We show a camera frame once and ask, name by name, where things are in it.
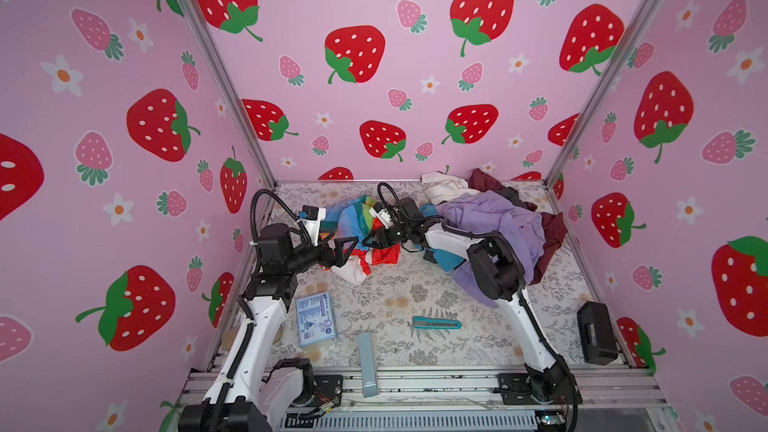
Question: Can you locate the white cream cloth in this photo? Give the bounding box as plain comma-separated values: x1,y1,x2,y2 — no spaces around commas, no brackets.
421,172,480,206

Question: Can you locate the blue white packet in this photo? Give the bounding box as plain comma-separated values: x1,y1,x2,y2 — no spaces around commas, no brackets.
295,292,337,348

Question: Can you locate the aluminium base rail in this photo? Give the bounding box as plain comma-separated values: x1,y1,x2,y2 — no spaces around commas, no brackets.
277,365,682,431

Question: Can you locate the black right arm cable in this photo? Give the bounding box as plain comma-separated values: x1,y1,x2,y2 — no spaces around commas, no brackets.
376,182,581,432

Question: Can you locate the teal blue cloth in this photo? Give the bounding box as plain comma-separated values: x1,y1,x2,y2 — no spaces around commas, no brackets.
419,203,465,274

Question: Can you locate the aluminium corner frame post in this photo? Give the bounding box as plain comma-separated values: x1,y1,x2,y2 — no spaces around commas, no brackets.
543,0,665,192

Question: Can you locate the bright red cloth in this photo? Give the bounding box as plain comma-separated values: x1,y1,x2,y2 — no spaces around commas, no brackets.
352,219,401,275

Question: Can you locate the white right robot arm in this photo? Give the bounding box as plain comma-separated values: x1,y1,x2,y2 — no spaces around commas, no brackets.
364,199,580,405

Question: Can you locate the aluminium left corner post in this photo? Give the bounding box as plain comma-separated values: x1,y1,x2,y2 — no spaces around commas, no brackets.
177,0,278,189

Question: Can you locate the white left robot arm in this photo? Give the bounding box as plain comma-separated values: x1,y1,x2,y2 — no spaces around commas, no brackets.
177,223,358,431

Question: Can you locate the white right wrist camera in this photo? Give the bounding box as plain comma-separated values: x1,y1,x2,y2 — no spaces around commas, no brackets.
369,202,393,229

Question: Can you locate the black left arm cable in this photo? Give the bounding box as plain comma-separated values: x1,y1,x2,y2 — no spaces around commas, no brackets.
203,188,313,432

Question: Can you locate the rainbow striped cloth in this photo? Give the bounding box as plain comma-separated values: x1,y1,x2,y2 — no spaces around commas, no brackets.
320,195,383,251

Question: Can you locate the light blue rectangular bar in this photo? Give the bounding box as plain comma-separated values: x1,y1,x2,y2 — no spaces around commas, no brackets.
358,332,379,398

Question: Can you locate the black box device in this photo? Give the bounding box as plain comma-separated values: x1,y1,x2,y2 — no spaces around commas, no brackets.
577,301,618,366

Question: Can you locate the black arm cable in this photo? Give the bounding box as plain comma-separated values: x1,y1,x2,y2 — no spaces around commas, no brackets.
376,182,581,432
203,188,313,432

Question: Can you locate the dark maroon cloth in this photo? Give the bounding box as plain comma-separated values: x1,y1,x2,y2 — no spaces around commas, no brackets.
469,169,567,284

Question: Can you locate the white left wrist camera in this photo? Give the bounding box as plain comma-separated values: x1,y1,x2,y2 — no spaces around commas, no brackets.
299,205,326,246

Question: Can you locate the teal utility knife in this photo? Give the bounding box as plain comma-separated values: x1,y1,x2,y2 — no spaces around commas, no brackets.
412,316,462,330

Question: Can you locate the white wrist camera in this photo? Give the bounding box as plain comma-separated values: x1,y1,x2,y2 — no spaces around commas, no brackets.
369,202,393,229
299,205,326,246

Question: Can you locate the lavender purple cloth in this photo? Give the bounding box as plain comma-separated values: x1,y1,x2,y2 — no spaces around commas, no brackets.
427,191,545,309

